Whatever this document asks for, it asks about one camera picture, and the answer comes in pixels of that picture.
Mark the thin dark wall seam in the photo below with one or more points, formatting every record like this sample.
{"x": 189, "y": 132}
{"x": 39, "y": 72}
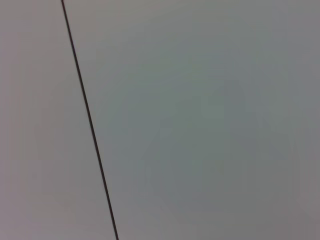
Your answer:
{"x": 90, "y": 122}

